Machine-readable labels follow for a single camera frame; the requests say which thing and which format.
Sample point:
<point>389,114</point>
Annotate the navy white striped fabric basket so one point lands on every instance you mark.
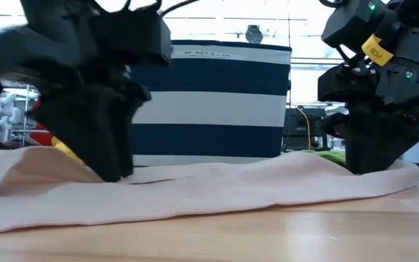
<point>213,105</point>

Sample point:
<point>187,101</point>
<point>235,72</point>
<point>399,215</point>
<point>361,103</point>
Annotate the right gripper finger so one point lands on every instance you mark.
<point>387,142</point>
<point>351,145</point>

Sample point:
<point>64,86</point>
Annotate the black equipment box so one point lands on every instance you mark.
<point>297,127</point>

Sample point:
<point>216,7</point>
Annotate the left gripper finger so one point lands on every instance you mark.
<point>93,131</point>
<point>133,94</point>

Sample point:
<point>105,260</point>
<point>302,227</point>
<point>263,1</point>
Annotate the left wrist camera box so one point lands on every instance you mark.
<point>133,40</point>

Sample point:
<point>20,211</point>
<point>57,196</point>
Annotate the yellow label tag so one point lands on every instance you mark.
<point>377,51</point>

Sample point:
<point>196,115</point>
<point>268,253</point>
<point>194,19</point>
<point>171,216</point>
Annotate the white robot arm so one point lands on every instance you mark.
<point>4,113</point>

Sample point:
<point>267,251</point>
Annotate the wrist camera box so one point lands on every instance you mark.
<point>344,83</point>
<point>133,40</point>

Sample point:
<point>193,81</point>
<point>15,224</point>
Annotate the red plastic bin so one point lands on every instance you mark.
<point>42,138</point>

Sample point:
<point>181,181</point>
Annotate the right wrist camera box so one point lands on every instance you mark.
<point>344,83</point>

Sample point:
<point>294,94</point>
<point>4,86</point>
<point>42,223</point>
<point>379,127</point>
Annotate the pale pink towel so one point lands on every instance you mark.
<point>195,196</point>

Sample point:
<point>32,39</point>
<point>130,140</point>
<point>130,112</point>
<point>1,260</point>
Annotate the yellow microfiber towel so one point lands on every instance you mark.
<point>62,147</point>

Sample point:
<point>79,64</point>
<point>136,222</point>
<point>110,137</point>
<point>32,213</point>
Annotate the green microfiber towel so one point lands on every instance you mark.
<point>331,157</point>

